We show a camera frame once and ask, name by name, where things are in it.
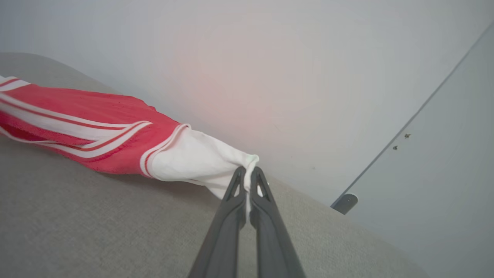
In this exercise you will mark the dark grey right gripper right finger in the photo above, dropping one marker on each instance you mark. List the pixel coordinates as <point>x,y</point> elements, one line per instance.
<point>270,239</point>

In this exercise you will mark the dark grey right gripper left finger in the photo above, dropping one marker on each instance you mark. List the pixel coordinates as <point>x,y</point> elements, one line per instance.
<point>227,231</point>

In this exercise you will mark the red and white basketball jersey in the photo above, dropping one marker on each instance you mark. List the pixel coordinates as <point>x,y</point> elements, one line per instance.
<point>96,112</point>

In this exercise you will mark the grey round door stopper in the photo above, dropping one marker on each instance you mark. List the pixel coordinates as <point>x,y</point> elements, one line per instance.
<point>345,202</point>

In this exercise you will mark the white door panel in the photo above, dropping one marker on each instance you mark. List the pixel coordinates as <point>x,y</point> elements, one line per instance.
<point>444,193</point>

